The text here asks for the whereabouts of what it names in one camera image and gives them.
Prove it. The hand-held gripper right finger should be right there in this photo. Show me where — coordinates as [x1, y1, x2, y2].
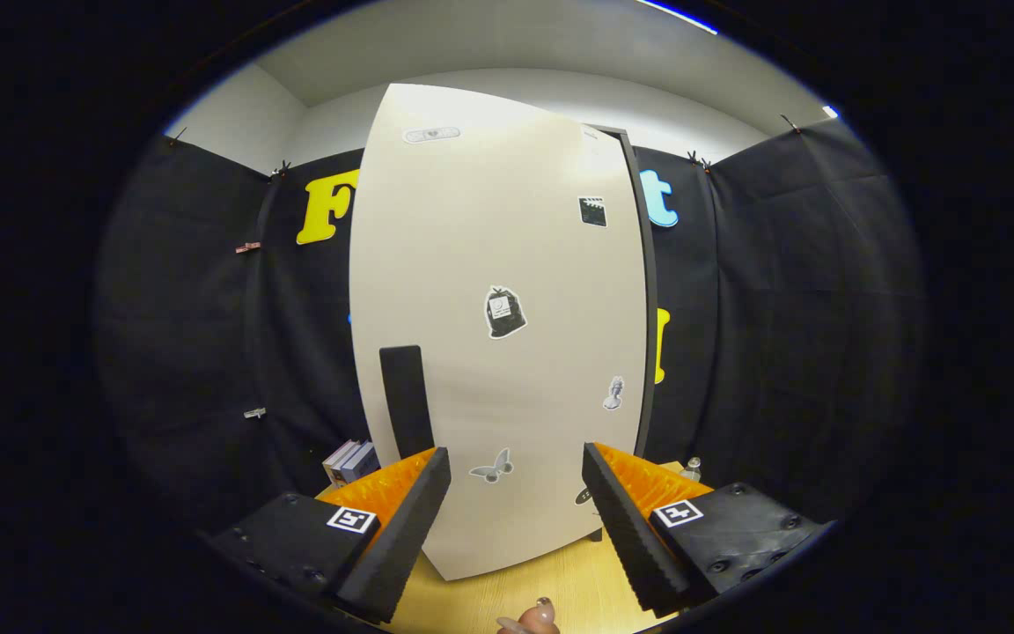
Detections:
[581, 442, 834, 619]

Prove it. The grey shoe cabinet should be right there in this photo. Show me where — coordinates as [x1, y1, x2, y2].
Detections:
[586, 123, 659, 542]

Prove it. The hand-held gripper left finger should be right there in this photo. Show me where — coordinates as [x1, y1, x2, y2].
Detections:
[208, 446, 453, 626]

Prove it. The white book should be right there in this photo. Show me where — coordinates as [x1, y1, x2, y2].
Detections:
[322, 439, 363, 487]

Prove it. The long ceiling light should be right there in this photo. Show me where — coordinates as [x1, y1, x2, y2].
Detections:
[635, 0, 719, 36]

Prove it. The black backdrop cloth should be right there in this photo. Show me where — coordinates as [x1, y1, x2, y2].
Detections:
[93, 114, 926, 538]

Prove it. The black door handle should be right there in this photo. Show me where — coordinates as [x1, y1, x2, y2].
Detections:
[378, 344, 436, 461]

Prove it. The beige shoe cabinet door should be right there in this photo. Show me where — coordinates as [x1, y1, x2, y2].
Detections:
[349, 82, 649, 582]

